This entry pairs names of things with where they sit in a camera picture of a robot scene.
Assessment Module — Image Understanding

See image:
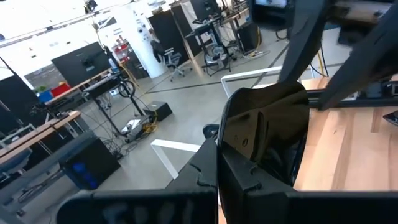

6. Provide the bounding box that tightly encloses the black equipment cart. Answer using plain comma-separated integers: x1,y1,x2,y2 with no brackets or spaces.
186,15,233,77

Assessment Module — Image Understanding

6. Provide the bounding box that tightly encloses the blue storage bin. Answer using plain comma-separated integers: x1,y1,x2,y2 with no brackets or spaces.
37,90,54,103

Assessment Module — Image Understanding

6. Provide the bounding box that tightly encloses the office chair with dark jacket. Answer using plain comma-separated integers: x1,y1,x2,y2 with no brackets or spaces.
151,40,185,82

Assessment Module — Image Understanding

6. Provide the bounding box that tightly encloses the black monitor with lit screen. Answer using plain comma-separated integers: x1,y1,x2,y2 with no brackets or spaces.
248,0,296,32

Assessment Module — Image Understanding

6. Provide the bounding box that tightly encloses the wooden desk with black stand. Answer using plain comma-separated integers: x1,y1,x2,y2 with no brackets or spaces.
43,67,147,138

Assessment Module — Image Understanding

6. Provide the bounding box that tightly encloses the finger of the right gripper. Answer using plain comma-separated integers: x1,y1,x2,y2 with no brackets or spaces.
278,0,332,83
319,6,398,110

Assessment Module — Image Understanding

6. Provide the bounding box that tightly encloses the long wooden workbench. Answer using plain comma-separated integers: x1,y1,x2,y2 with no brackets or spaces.
0,110,82,162

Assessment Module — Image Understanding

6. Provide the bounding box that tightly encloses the black large square mini plate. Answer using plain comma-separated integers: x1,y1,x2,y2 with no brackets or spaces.
382,110,398,127

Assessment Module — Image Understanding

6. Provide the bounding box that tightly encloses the black rounded mini plate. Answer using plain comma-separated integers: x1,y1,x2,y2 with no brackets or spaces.
216,81,311,189

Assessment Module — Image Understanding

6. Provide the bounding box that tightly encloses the black aluminium table frame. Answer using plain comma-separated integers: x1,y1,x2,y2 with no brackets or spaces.
306,80,398,110

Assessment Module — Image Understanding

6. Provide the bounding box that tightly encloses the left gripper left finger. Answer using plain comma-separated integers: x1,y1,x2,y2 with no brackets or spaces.
164,136,219,191

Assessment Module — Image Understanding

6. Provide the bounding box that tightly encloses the large black monitor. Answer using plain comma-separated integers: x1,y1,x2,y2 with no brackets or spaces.
51,42,112,88

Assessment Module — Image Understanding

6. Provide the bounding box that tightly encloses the white perforated dish rack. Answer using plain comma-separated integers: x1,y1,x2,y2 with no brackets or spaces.
150,65,283,180

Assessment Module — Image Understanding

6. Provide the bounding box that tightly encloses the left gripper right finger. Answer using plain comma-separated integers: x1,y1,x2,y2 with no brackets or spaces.
218,144,295,224

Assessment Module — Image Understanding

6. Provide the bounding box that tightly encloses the black computer tower glowing light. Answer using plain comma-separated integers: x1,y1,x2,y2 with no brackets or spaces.
58,136,121,190

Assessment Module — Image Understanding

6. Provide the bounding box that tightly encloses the black box on floor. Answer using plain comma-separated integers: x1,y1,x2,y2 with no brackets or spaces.
143,101,174,122

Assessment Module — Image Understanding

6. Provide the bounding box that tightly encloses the red storage bin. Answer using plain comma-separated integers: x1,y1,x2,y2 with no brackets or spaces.
50,83,72,97

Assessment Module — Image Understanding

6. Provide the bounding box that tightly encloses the black partition panel row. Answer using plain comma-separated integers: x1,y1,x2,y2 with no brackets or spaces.
0,74,47,131

